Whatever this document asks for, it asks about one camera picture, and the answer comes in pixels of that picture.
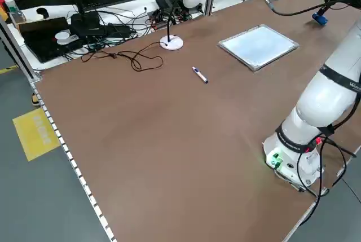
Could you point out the person's shoe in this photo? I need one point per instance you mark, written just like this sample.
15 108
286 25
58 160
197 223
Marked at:
35 100

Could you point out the white round disc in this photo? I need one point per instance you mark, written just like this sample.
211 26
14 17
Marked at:
69 41
62 35

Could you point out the black power supply box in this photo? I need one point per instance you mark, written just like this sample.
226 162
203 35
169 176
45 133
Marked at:
166 0

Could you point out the yellow floor sticker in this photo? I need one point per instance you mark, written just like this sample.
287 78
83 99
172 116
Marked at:
34 137

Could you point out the white whiteboard silver frame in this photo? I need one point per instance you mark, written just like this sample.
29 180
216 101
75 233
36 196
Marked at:
253 53

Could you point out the black computer mouse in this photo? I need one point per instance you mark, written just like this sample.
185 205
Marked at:
42 12

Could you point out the blue whiteboard eraser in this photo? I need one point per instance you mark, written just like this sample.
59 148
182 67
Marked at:
320 19

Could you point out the white blue whiteboard marker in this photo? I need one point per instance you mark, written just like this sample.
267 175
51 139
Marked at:
200 75

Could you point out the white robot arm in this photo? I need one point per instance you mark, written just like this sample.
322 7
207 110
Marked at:
324 103

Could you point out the white desk lamp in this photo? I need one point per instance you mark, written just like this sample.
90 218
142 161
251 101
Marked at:
172 44

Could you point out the clear bottle green label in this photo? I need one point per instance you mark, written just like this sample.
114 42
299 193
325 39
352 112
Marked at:
12 10

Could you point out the black power strip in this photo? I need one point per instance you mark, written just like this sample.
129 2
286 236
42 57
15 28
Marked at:
112 29

